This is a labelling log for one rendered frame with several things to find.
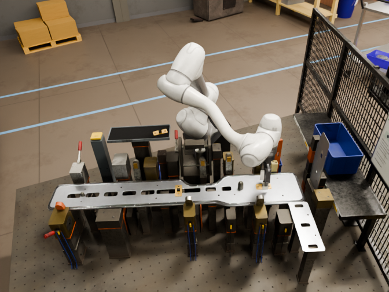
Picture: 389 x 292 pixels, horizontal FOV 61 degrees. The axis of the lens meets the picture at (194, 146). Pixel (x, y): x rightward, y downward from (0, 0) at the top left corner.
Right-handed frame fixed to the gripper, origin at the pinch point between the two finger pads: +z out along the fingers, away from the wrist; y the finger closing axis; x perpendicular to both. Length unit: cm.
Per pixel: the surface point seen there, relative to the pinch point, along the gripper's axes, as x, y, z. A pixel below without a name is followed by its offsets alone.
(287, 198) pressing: 10.9, 9.1, 4.8
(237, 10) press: 62, -612, 94
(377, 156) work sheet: 54, 3, -16
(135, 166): -70, -12, -4
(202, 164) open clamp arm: -32.8, -12.4, -2.9
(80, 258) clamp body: -102, 23, 29
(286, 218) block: 7.8, 20.7, 6.8
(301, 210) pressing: 15.9, 17.2, 4.8
